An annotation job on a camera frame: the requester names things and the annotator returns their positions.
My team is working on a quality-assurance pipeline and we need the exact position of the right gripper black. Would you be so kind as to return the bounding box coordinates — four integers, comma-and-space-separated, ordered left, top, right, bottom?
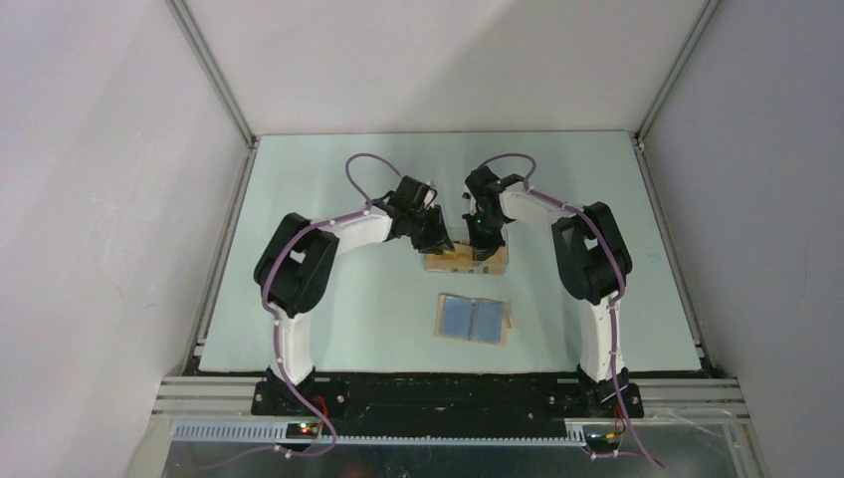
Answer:
463, 210, 506, 266

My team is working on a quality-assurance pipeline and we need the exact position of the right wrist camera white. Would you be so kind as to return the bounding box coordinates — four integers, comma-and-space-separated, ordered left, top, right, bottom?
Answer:
461, 189, 477, 215

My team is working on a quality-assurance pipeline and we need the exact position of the left aluminium frame post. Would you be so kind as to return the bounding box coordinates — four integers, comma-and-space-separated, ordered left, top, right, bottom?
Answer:
165, 0, 256, 148

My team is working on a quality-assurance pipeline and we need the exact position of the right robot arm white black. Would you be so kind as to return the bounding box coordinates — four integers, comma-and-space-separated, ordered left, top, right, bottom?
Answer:
463, 165, 632, 416

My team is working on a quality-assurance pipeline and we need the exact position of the aluminium front frame rail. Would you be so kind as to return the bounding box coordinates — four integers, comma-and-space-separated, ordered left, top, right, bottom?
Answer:
152, 376, 750, 423

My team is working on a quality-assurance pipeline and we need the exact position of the grey slotted cable duct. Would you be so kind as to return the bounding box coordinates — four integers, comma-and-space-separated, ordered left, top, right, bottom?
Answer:
171, 420, 586, 447

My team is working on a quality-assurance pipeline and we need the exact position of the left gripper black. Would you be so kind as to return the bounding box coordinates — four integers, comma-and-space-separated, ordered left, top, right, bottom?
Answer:
406, 204, 455, 256

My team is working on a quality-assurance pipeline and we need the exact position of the orange credit cards stack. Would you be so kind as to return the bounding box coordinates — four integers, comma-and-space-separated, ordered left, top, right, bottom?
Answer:
425, 240, 508, 273

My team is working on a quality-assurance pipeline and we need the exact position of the aluminium frame post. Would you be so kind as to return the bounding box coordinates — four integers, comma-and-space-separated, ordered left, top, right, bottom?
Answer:
165, 0, 256, 148
634, 0, 724, 152

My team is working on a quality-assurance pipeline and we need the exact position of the right aluminium frame post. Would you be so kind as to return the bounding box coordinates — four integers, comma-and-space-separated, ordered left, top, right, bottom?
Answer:
634, 0, 724, 152

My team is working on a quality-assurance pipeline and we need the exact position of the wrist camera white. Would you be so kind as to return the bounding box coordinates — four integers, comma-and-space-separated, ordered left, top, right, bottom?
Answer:
461, 189, 477, 215
423, 181, 438, 209

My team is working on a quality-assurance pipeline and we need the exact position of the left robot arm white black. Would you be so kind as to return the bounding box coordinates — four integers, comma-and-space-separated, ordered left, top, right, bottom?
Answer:
253, 175, 453, 415

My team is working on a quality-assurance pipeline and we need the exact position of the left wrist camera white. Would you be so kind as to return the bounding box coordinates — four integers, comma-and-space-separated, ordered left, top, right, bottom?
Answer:
423, 181, 438, 209

